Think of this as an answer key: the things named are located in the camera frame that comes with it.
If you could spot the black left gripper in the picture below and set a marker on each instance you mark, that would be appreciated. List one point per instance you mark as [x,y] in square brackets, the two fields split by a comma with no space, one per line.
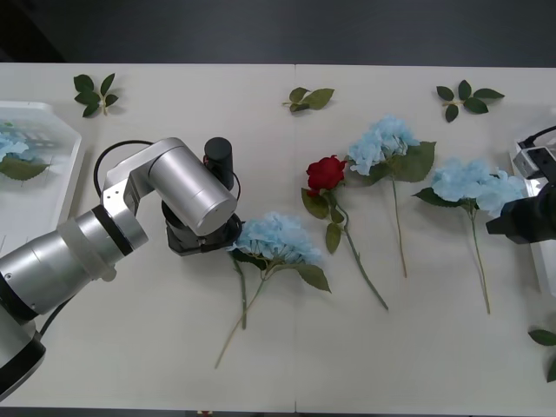
[195,245]

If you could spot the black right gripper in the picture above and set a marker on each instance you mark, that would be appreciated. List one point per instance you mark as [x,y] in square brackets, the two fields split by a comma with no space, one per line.
[538,217]

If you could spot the pale blue flower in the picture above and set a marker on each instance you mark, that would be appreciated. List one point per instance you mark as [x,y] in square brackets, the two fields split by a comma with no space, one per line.
[21,169]
[456,178]
[378,143]
[282,243]

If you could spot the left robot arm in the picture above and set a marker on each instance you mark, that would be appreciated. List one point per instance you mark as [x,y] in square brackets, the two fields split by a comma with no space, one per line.
[187,187]

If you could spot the shallow white box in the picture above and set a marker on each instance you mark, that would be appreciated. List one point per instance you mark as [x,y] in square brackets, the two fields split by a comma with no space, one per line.
[547,269]
[69,147]

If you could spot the loose green leaf twig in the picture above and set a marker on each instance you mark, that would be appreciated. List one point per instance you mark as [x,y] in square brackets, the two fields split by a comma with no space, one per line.
[543,336]
[475,104]
[319,97]
[82,81]

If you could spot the red rose with green stem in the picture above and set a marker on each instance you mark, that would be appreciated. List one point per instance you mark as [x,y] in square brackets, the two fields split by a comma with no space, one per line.
[323,174]

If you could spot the pale grey right wrist camera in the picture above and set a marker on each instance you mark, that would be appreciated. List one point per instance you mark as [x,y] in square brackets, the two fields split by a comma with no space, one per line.
[532,160]

